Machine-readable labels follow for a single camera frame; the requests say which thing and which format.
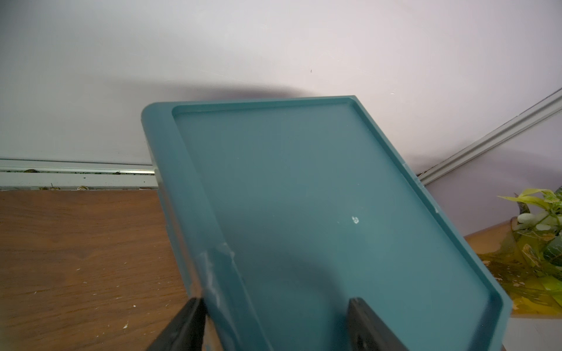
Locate amber glass vase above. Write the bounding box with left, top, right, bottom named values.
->
left=465, top=218, right=561, bottom=319

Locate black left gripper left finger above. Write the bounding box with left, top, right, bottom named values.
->
left=146, top=298, right=206, bottom=351

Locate dark teal drawer cabinet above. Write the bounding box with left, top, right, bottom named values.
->
left=141, top=97, right=512, bottom=350

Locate green artificial plant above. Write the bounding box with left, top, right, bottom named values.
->
left=498, top=186, right=562, bottom=308

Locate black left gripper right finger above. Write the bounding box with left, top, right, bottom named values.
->
left=347, top=298, right=408, bottom=351

